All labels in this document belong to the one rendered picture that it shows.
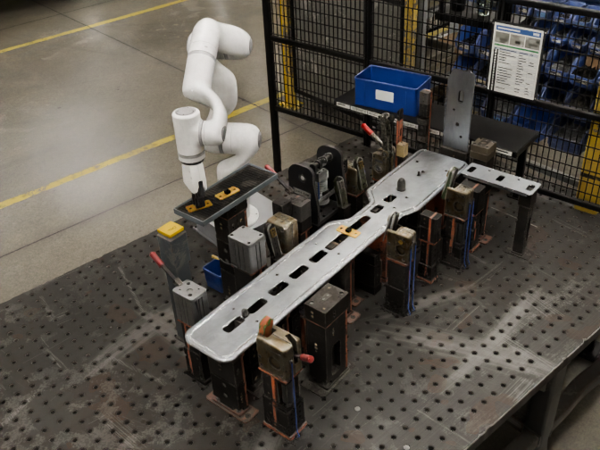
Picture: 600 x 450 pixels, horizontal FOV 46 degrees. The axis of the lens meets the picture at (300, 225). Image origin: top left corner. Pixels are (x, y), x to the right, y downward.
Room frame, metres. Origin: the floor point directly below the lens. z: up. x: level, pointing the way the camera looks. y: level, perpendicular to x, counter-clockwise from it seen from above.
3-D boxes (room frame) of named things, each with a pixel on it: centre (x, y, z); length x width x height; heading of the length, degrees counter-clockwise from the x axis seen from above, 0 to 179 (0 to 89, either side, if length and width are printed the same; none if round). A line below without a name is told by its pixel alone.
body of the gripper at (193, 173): (1.97, 0.33, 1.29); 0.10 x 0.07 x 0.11; 26
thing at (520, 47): (2.72, -0.90, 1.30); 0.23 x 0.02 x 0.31; 50
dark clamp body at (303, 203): (2.11, 0.01, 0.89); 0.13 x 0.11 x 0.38; 50
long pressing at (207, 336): (1.99, -0.16, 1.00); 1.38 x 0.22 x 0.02; 140
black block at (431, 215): (2.11, -0.47, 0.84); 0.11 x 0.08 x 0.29; 50
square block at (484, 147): (2.49, -0.74, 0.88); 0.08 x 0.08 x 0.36; 50
